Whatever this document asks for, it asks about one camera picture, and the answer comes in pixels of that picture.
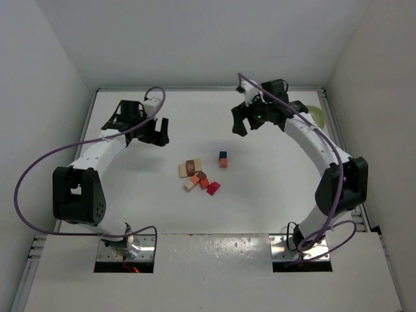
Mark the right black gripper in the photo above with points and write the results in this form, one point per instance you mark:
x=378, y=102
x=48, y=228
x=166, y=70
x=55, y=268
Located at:
x=246, y=113

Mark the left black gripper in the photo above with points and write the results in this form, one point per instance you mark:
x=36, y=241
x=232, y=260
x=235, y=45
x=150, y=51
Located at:
x=151, y=134

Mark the natural wood hotel block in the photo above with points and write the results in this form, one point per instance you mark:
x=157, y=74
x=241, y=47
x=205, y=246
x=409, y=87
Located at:
x=183, y=170

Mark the brown printed rectangular block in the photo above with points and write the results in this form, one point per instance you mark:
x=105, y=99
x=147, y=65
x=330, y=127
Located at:
x=190, y=167

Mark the dark blue cube block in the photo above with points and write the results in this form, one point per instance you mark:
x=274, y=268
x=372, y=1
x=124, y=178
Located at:
x=223, y=155

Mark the orange cube block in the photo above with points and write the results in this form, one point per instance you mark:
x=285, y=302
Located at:
x=223, y=162

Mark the salmon cube block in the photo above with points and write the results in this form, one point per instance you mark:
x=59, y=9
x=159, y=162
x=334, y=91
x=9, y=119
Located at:
x=195, y=179

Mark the natural wood cube block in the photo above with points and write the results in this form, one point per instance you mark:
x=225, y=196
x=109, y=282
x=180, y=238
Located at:
x=189, y=185

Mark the brown cube block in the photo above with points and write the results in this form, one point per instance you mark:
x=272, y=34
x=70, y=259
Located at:
x=201, y=175

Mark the red-orange cube block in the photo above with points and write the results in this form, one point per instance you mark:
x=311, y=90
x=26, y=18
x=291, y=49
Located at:
x=204, y=183

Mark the green plastic bowl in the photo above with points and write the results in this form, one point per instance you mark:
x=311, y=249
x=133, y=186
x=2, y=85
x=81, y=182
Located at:
x=317, y=115

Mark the magenta roof block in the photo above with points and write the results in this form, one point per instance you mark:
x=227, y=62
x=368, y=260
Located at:
x=213, y=188

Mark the natural wood long block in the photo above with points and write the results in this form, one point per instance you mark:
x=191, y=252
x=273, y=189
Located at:
x=197, y=165

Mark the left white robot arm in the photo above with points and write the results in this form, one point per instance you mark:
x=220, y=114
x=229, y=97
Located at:
x=78, y=197

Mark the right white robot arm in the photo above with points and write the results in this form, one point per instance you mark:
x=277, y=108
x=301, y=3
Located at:
x=343, y=178

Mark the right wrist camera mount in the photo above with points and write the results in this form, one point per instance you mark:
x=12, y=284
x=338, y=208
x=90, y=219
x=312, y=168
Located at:
x=250, y=92

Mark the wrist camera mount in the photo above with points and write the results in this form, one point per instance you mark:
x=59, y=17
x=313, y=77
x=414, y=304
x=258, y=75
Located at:
x=150, y=105
x=250, y=92

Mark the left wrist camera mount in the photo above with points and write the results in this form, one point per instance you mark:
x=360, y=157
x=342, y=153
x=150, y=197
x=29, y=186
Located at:
x=150, y=105

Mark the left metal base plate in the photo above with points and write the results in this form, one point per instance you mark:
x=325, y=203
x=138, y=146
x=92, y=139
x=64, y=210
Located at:
x=136, y=248

